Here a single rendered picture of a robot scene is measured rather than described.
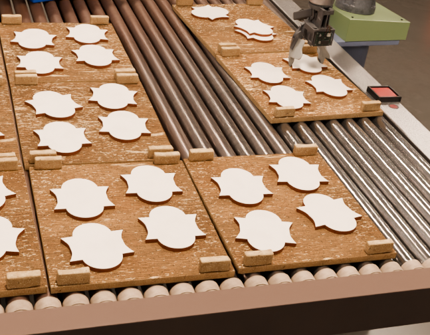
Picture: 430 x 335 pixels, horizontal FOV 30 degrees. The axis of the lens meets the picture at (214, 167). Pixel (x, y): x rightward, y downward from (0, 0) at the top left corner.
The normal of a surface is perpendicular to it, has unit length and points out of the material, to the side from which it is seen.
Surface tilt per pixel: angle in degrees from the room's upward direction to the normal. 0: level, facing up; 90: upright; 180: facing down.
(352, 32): 90
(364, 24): 90
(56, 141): 0
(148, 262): 0
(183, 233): 0
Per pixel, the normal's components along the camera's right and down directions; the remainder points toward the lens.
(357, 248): 0.13, -0.85
